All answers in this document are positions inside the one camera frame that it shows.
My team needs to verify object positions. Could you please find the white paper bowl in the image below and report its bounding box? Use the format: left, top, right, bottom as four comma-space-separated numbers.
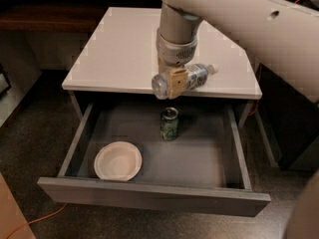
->
94, 141, 143, 181

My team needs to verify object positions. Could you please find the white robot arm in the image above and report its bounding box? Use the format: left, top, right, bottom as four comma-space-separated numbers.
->
157, 0, 319, 103

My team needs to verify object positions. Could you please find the grey top drawer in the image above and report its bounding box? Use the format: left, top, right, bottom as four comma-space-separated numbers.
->
38, 101, 270, 217

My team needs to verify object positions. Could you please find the orange cable on floor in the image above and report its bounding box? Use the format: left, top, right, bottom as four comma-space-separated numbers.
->
4, 202, 68, 239

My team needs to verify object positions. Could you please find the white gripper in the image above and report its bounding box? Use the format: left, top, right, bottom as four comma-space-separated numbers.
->
156, 31, 197, 99

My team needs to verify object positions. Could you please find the clear blue plastic bottle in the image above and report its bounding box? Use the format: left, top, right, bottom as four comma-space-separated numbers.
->
152, 64, 217, 100

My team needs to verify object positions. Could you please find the grey cabinet with white top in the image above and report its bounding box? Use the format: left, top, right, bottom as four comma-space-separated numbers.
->
62, 7, 262, 100

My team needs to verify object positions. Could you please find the green soda can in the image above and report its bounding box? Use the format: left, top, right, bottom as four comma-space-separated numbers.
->
160, 108, 178, 140

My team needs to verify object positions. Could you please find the dark wooden shelf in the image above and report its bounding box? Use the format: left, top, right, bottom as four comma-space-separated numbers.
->
0, 0, 161, 33

